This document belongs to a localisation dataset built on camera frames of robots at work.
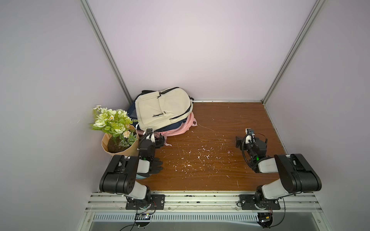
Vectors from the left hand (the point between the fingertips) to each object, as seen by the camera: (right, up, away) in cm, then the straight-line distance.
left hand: (154, 133), depth 91 cm
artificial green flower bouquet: (-16, +8, -16) cm, 24 cm away
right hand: (+61, +1, -1) cm, 61 cm away
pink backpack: (+24, +6, +9) cm, 26 cm away
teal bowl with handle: (-6, -24, -11) cm, 27 cm away
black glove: (+1, -20, -1) cm, 20 cm away
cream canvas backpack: (0, +15, +10) cm, 18 cm away
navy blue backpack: (-20, +14, +13) cm, 27 cm away
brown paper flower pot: (-23, -7, -8) cm, 25 cm away
